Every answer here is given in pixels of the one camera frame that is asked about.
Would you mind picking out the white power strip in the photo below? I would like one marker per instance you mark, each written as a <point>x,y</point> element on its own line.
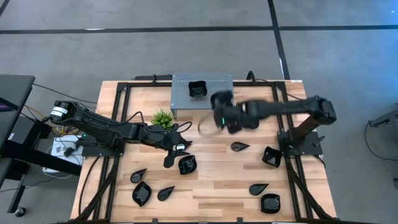
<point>49,170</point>

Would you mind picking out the black side desk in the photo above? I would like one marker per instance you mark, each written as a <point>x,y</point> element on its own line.
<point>15,93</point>

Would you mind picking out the black metal table frame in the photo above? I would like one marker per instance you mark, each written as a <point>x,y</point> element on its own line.
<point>122,86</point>

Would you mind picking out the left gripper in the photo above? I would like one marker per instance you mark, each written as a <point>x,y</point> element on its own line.
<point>163,137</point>

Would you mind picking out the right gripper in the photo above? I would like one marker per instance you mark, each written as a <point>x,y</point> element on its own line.
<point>225,109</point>

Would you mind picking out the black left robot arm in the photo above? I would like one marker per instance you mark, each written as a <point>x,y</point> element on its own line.
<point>102,127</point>

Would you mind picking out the black teardrop mini plate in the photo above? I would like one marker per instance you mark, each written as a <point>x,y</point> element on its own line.
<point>184,152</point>
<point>256,189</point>
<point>238,147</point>
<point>164,194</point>
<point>136,177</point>

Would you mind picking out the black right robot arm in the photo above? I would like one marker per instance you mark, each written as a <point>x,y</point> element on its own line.
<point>286,107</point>

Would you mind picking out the black square mini plate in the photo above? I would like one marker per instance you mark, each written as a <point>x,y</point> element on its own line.
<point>197,90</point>
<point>270,203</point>
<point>272,158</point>

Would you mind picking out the grey perforated metal shelf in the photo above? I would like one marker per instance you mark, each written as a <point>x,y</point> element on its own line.
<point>180,93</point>

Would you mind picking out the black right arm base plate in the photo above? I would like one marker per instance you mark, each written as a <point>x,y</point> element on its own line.
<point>311,146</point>

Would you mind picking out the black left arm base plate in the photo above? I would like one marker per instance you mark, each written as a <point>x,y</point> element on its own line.
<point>93,151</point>

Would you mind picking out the white printed box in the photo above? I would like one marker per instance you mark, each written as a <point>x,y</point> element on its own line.
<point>60,151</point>

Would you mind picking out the grey metal stand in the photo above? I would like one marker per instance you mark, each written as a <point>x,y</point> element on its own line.
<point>388,119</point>

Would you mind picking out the green plant in white pot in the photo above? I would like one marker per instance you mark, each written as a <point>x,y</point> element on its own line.
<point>162,118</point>

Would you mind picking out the black caster wheel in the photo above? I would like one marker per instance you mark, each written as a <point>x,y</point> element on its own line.
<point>20,212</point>

